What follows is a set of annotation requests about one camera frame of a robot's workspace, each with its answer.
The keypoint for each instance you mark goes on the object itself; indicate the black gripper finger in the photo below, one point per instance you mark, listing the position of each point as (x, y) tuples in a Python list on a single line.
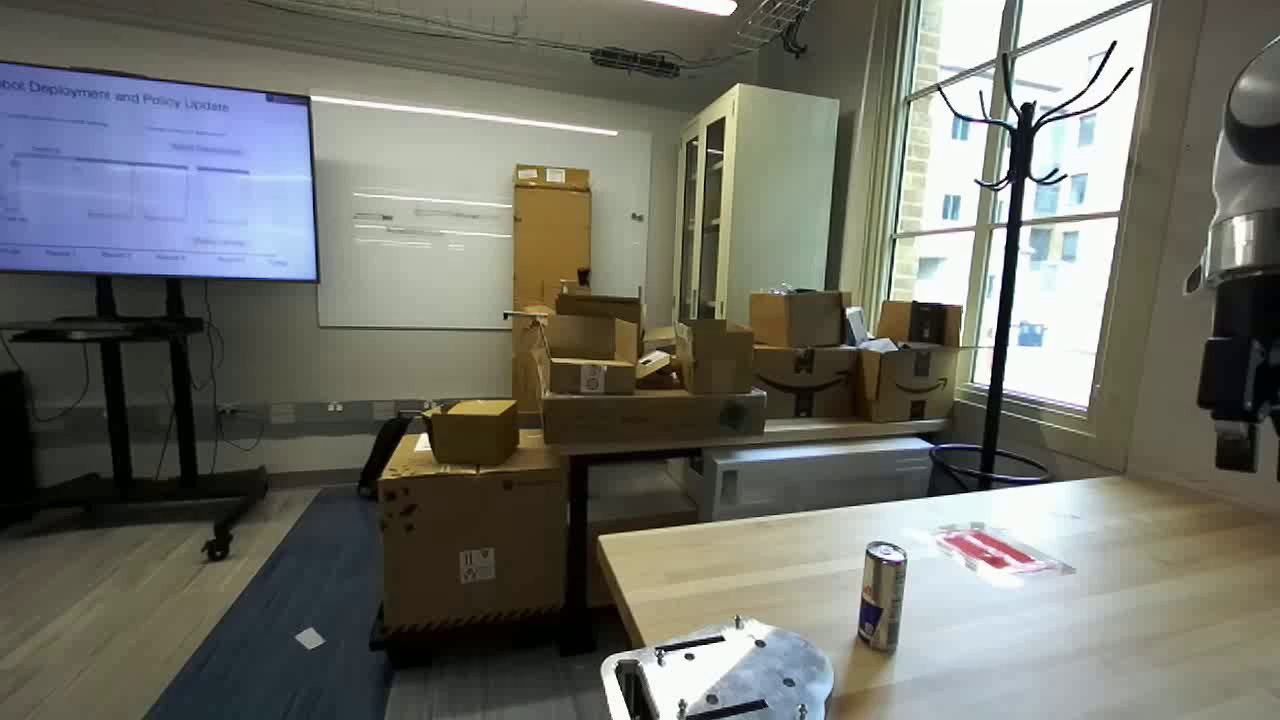
[(1237, 445)]

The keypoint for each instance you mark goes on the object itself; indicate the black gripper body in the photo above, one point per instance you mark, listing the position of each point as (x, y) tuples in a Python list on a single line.
[(1247, 322)]

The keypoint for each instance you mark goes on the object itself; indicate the silver and blue drink can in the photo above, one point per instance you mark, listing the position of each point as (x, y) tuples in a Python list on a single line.
[(882, 598)]

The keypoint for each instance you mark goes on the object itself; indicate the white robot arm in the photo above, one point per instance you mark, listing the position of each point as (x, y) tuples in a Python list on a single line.
[(1254, 173)]

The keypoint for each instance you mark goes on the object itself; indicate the black coat rack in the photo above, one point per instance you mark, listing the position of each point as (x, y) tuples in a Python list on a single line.
[(1005, 266)]

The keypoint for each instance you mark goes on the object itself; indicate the large paned window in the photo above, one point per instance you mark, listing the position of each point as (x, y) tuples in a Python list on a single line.
[(1024, 201)]

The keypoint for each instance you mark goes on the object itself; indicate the red packet in clear plastic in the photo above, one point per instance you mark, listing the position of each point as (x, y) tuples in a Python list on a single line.
[(992, 548)]

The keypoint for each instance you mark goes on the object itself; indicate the open-sided cardboard box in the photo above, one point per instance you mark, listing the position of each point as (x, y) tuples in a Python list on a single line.
[(921, 324)]

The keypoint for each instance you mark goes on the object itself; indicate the cardboard box with smile logo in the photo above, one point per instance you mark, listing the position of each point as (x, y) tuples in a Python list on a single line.
[(908, 386), (807, 386)]

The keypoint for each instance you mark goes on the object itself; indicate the long white box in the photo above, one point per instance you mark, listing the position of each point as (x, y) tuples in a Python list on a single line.
[(815, 477)]

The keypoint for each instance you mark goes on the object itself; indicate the dark-framed desk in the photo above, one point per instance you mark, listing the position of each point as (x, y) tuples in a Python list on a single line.
[(800, 433)]

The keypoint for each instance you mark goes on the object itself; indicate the plain medium cardboard box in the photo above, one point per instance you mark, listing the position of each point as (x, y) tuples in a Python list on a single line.
[(792, 322)]

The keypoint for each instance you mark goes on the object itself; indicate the white glass-door cabinet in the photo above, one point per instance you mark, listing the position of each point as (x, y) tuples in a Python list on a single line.
[(754, 201)]

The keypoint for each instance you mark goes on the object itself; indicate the narrow upright cardboard box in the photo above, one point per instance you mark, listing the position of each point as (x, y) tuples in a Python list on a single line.
[(722, 360)]

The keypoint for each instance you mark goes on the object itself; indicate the long flat cardboard box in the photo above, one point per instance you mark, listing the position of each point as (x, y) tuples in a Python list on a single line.
[(642, 419)]

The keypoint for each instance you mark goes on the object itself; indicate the long ceiling light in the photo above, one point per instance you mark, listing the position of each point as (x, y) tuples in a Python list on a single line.
[(693, 5)]

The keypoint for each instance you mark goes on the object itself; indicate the open stacked cardboard box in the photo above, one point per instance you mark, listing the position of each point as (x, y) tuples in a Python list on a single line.
[(592, 324)]

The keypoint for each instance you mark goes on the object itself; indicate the small closed cardboard box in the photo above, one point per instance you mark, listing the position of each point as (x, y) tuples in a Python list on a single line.
[(473, 428)]

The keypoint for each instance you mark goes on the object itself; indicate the large labelled cardboard box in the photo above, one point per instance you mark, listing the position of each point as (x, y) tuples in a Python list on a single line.
[(466, 544)]

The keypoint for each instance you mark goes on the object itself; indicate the blue floor rug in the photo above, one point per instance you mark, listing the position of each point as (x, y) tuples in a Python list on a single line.
[(287, 615)]

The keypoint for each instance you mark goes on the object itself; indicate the black rolling TV stand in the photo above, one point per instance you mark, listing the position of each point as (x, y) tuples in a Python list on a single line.
[(133, 400)]

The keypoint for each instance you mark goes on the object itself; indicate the large TV screen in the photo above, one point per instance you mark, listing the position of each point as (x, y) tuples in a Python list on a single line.
[(147, 173)]

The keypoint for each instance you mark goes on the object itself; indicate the black low cabinet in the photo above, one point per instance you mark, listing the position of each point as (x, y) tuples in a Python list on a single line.
[(18, 445)]

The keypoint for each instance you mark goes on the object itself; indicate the wall whiteboard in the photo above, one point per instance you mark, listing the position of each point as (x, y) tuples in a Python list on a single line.
[(427, 224)]

